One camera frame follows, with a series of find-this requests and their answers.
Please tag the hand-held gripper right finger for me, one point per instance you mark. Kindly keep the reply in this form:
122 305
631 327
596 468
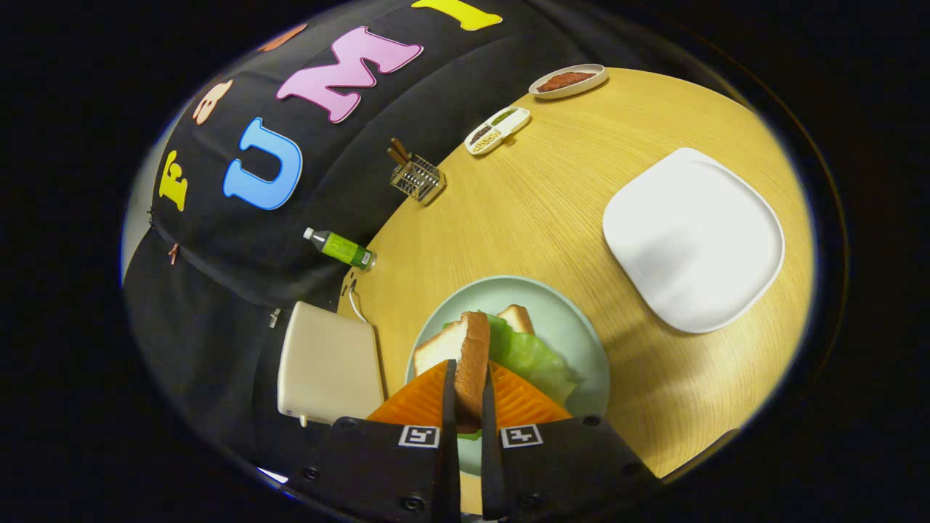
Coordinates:
490 436

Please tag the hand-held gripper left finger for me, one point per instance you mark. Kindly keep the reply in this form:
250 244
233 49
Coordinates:
450 407

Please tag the toasted bread slice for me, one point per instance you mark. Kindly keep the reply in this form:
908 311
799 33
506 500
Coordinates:
472 363

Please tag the green lettuce leaf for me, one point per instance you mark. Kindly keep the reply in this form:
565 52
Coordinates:
530 356

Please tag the white bread slice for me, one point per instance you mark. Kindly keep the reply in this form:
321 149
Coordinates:
517 318

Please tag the white toaster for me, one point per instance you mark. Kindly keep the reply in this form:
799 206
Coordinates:
327 363

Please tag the pale green round plate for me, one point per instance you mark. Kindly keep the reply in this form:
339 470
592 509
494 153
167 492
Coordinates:
559 312

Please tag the green label drink bottle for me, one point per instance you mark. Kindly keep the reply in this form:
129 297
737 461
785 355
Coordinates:
341 248

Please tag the silver clamp clip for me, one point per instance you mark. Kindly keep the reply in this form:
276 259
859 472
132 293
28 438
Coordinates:
275 318

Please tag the black backdrop cloth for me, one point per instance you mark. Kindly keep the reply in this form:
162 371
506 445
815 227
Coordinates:
218 319

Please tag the brown wooden utensil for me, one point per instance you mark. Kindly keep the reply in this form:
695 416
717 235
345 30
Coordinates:
399 151

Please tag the white square plate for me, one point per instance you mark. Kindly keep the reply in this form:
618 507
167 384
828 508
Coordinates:
690 240

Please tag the white divided bean dish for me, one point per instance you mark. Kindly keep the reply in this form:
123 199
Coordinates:
498 131

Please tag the brown cooked meat slice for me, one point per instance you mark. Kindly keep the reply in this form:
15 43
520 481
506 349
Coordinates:
565 80

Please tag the white oval meat plate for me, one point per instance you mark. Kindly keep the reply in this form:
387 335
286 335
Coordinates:
597 78

